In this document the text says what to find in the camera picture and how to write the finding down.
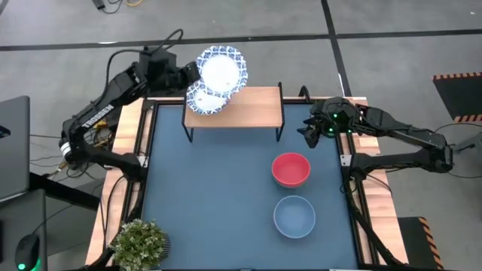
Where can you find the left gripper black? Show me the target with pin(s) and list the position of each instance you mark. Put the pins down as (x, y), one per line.
(184, 77)

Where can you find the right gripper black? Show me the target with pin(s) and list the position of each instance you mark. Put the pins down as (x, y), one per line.
(339, 122)

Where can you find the blue patterned paper bowl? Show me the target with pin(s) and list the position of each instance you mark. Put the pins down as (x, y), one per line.
(209, 102)
(221, 71)

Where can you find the orange plastic bowl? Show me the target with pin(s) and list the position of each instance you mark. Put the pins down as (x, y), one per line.
(291, 168)

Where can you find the blue plastic bowl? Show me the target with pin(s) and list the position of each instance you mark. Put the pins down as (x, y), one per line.
(294, 216)

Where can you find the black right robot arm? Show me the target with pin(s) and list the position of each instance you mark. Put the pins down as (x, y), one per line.
(399, 130)

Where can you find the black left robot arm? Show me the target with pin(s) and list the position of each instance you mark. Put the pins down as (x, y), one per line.
(98, 113)

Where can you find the blue table mat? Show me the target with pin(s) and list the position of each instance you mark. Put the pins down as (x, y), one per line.
(211, 180)

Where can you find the black power adapter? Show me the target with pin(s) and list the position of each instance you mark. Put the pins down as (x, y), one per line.
(99, 3)

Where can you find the black hazard-striped floor mat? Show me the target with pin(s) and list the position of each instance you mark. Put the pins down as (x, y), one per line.
(459, 98)
(412, 241)

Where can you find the grey tripod leg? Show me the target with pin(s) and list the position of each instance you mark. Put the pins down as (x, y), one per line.
(470, 142)

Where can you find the black desk beam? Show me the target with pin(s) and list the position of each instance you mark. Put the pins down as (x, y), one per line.
(64, 192)

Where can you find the green potted plant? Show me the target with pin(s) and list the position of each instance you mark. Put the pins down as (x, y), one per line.
(137, 244)

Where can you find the grey laptop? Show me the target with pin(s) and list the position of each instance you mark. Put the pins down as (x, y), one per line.
(15, 150)

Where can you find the grey desk pad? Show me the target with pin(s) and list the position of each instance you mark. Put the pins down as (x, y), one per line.
(22, 214)

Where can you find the black computer mouse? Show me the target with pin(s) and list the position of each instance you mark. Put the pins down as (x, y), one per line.
(26, 250)

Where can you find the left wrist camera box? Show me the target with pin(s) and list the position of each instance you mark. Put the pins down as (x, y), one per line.
(158, 64)

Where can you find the wooden shelf with black frame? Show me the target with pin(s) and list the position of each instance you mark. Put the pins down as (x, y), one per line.
(252, 109)

